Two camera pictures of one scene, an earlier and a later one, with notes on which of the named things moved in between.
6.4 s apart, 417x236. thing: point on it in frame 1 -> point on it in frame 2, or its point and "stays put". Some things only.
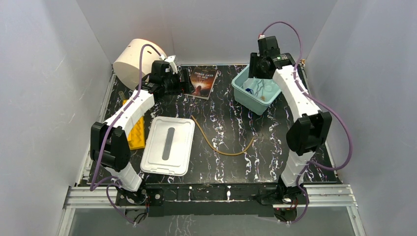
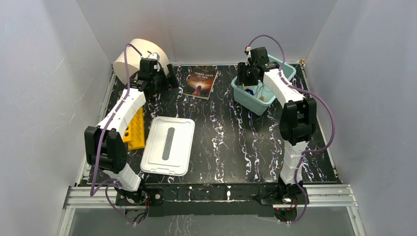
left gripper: (186, 81) -> (171, 75)
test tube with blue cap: (250, 90) stays put
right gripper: (253, 58) -> (241, 79)
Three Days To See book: (202, 80) stays put
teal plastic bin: (254, 94) stays put
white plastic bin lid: (168, 146) stays put
